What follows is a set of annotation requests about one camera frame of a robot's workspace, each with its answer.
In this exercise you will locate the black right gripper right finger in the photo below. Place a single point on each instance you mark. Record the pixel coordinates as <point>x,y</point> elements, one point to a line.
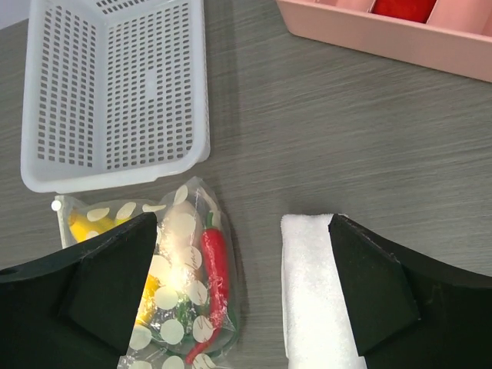
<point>408,310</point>

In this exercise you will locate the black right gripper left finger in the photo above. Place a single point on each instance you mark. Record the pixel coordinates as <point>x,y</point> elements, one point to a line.
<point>76,308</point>

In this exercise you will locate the yellow fake banana bunch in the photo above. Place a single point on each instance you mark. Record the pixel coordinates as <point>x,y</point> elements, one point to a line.
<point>82,228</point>

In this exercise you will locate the clear dotted zip top bag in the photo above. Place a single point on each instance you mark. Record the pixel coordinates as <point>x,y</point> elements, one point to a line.
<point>181,319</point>

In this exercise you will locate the white fake radish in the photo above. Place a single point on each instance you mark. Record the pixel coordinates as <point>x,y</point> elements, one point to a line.
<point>181,229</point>

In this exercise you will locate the red fake chili pepper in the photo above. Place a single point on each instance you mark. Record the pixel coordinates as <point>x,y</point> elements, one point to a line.
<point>214,251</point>

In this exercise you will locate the red fake food piece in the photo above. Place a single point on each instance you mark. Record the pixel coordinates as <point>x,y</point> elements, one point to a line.
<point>410,10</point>

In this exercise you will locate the rolled white towel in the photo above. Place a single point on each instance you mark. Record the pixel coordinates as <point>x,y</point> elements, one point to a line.
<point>317,330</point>

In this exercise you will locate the white perforated plastic basket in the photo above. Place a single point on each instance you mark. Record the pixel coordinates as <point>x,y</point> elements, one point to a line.
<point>115,94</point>

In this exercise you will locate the pink divided organizer box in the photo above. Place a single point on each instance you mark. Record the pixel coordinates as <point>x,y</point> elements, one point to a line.
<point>455,37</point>

